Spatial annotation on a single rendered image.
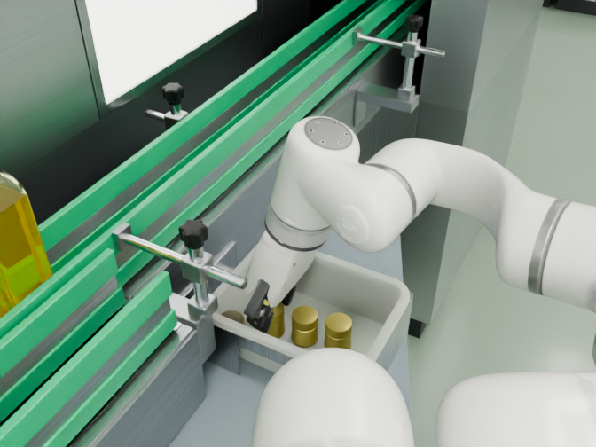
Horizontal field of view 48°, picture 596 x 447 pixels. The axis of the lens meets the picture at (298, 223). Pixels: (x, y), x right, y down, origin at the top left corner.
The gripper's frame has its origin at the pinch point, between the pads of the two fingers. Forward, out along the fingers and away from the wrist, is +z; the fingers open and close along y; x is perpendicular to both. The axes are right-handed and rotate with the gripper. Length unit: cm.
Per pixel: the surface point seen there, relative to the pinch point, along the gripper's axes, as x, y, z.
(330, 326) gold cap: 8.1, -0.7, -1.6
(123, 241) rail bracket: -15.3, 11.1, -10.0
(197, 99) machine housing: -34.1, -30.3, 2.4
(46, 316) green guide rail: -14.1, 23.7, -10.5
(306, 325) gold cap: 5.5, 0.4, -0.6
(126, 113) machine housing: -35.2, -12.9, -3.4
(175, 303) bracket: -7.6, 10.9, -4.8
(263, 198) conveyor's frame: -12.1, -17.8, 2.1
